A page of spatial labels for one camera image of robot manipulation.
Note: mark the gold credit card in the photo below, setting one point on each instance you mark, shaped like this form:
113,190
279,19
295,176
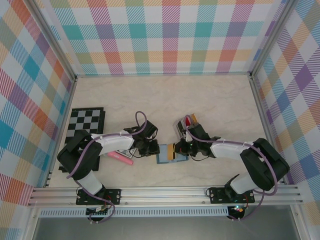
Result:
194,118
171,151

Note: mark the blue leather card holder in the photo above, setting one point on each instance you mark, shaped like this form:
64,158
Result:
163,156

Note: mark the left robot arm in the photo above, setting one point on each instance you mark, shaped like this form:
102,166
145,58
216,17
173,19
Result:
117,143

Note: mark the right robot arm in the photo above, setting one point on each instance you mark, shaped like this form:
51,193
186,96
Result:
230,151

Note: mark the blue playing card box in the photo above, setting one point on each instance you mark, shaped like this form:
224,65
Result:
123,153

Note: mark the red credit card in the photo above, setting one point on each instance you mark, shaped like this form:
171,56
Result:
187,122

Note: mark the pink tube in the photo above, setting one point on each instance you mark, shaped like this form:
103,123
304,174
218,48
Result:
122,158

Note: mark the black and grey chessboard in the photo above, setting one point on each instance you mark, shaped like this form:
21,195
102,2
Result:
85,120

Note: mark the black controller with lights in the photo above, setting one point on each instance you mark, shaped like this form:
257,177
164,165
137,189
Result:
237,211

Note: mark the small circuit board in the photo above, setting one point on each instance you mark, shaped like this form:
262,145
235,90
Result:
98,212

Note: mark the aluminium frame rail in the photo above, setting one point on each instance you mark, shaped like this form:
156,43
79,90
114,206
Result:
162,196

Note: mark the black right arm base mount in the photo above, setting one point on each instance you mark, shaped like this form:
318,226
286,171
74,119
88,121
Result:
216,196

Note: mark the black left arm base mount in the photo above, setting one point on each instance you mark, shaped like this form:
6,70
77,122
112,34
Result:
112,196

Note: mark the aluminium frame post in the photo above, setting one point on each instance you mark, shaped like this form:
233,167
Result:
50,37
272,37

